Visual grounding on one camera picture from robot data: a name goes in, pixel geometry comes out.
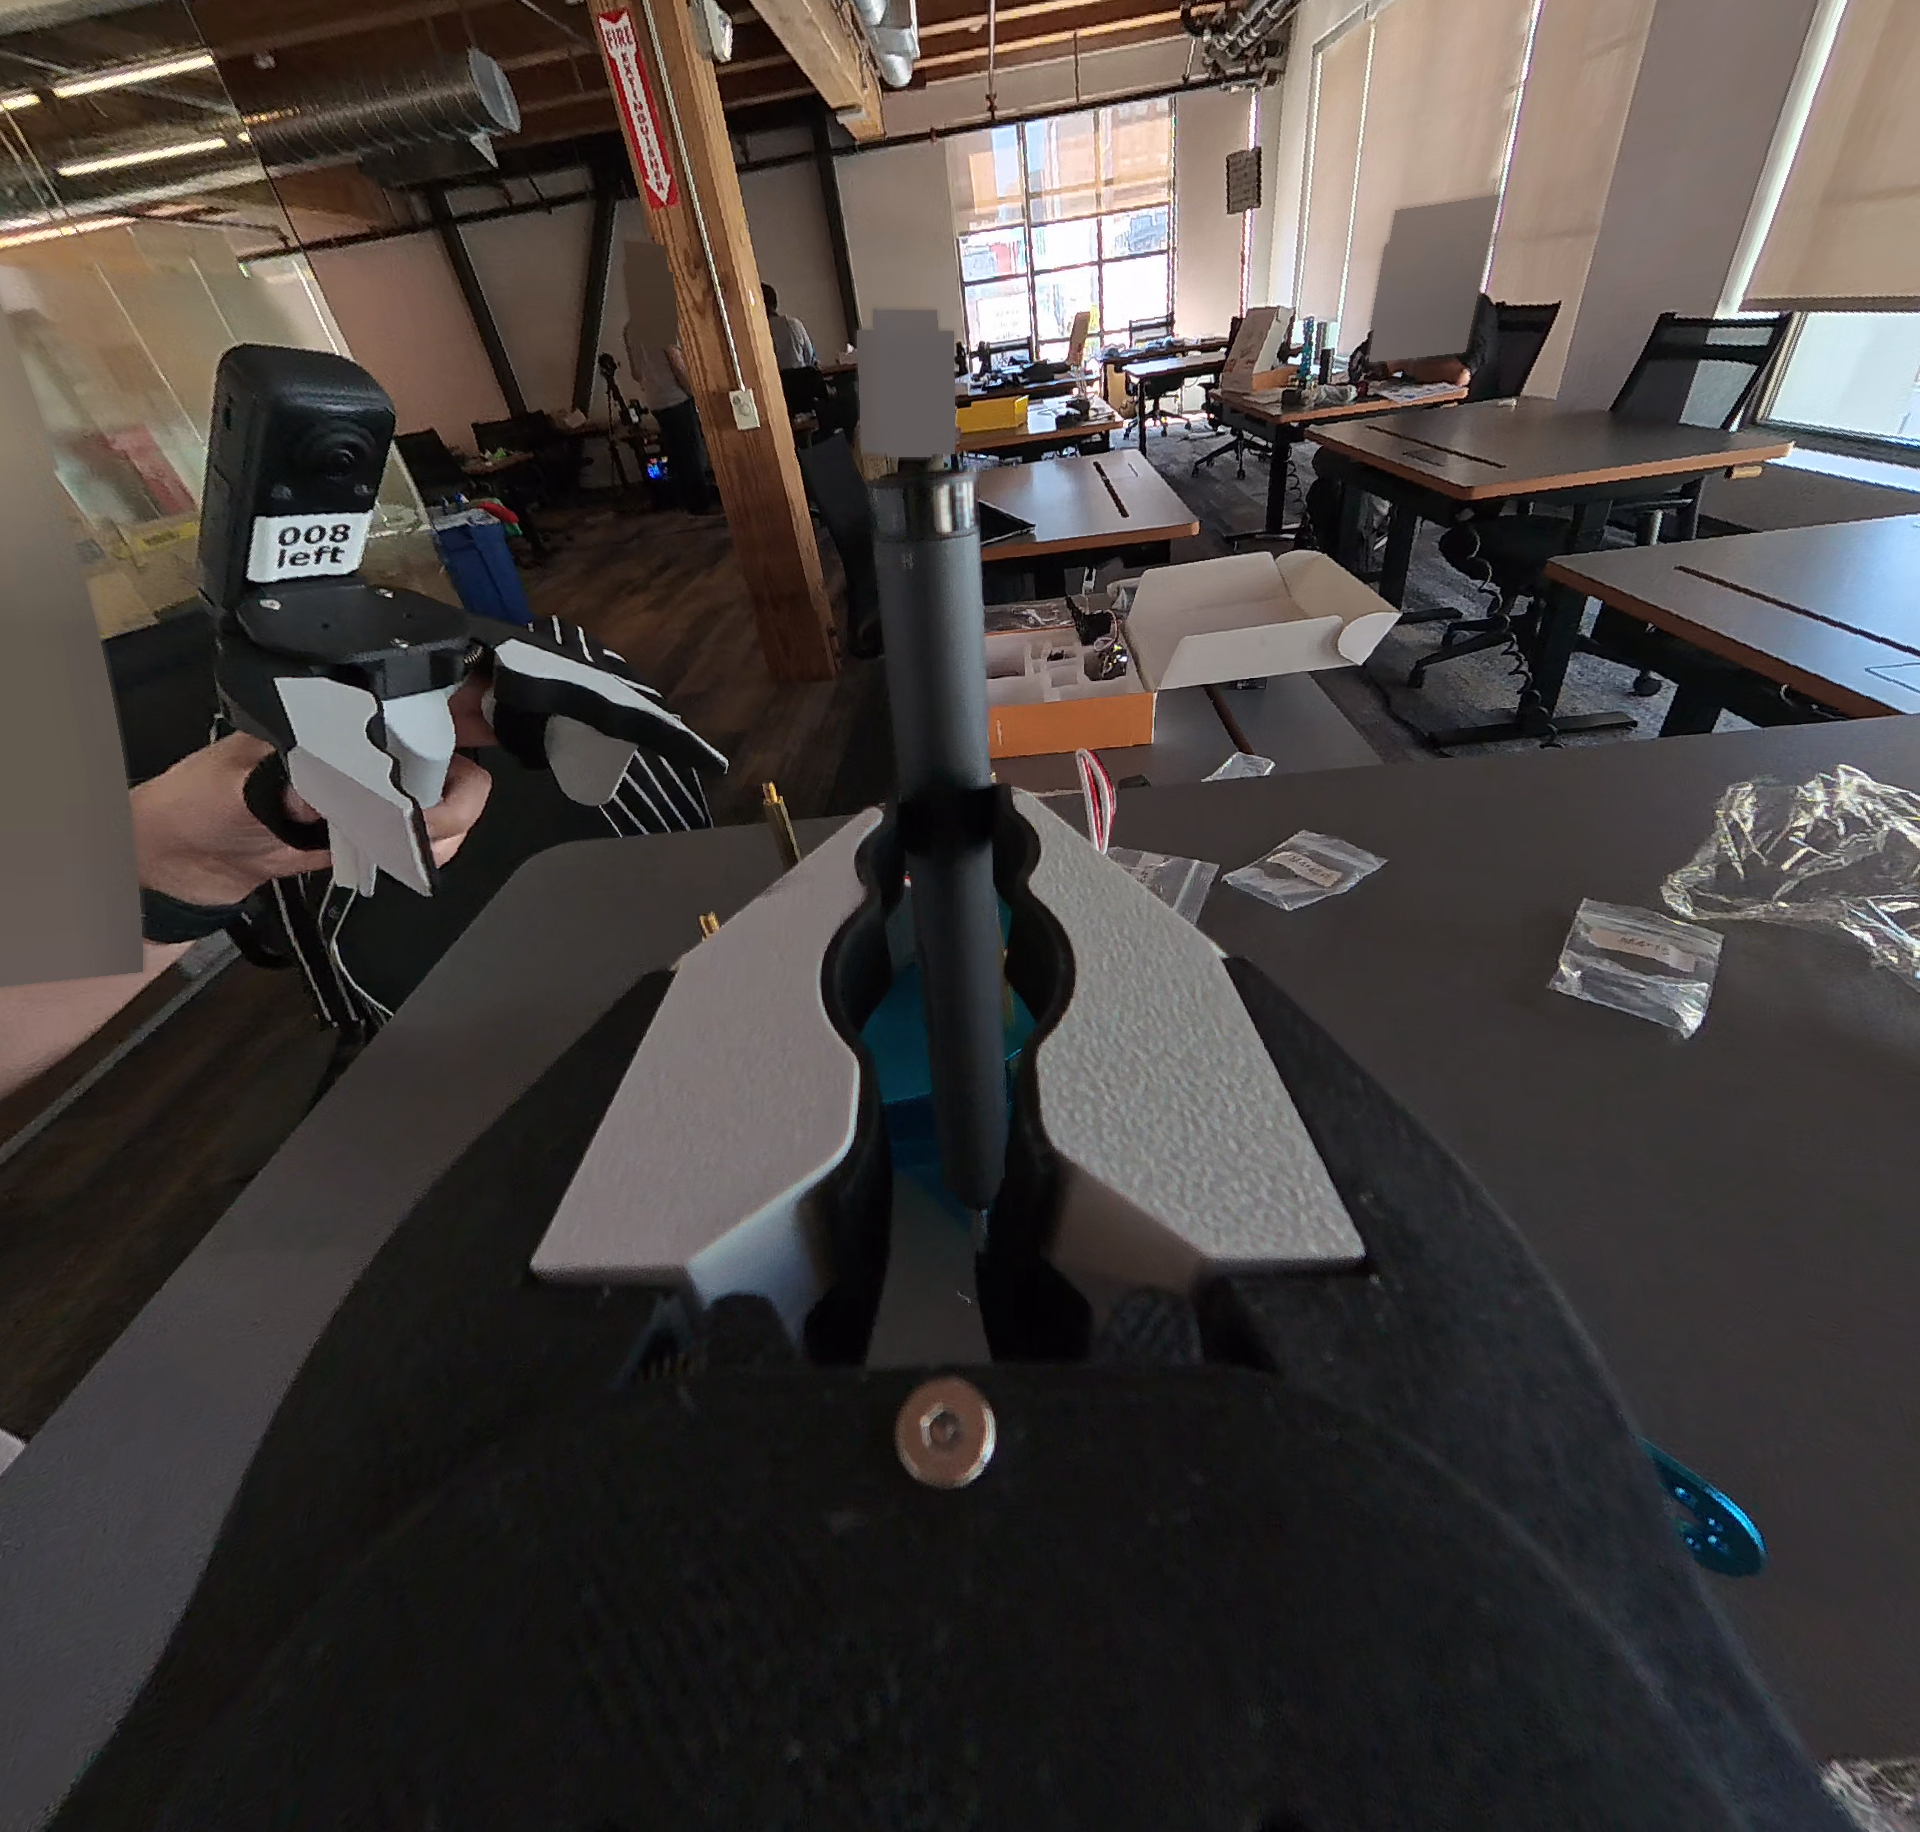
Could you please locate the wooden pillar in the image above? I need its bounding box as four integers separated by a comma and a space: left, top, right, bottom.
559, 0, 844, 686

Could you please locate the blue bin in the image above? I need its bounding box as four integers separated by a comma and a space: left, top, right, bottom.
434, 510, 539, 635

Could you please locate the beige roller blind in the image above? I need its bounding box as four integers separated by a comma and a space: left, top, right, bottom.
1738, 0, 1920, 315

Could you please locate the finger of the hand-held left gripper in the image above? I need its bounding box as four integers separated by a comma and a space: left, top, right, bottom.
486, 628, 736, 816
276, 674, 464, 901

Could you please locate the white cardboard box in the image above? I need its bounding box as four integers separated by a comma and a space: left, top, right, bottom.
1124, 548, 1402, 697

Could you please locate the large crumpled clear plastic wrap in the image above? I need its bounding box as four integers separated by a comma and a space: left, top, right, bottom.
1663, 763, 1920, 982

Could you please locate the person's left hand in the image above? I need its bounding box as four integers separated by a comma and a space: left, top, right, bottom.
134, 691, 498, 909

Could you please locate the dark grey screwdriver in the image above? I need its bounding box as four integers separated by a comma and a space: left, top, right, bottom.
868, 455, 1006, 1257

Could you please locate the dark grey desk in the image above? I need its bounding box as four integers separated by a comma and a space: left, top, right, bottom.
0, 713, 1920, 1832

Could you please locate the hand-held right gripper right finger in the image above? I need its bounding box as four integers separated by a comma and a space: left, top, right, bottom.
990, 787, 1369, 1309

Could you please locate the orange parts tray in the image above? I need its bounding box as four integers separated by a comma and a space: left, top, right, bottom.
980, 615, 1159, 756

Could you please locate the silver round duct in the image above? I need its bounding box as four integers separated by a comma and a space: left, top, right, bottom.
225, 48, 523, 199

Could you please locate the black white striped cloth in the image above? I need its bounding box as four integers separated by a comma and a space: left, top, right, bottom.
224, 752, 715, 1038

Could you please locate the red and white wall sign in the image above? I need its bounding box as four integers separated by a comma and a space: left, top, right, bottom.
596, 8, 682, 212

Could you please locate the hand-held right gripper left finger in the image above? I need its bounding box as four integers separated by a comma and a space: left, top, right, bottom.
530, 809, 908, 1325

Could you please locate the large paned window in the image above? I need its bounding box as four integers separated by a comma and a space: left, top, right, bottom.
950, 112, 1180, 367

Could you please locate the office desk with wooden edge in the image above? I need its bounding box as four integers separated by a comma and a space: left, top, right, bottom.
1544, 513, 1920, 736
973, 448, 1203, 577
1309, 396, 1795, 627

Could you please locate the black mesh office chair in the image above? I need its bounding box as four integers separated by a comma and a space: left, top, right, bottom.
1462, 299, 1563, 405
1610, 309, 1795, 551

